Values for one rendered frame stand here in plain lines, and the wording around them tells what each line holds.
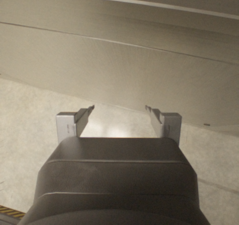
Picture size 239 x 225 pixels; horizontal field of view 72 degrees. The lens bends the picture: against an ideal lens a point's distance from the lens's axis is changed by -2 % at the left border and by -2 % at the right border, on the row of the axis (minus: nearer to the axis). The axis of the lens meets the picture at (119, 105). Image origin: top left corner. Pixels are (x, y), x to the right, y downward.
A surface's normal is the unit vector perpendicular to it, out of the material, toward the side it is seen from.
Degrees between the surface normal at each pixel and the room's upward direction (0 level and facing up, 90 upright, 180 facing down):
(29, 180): 0
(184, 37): 90
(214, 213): 0
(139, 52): 90
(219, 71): 90
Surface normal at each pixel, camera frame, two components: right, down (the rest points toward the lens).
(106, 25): -0.25, 0.96
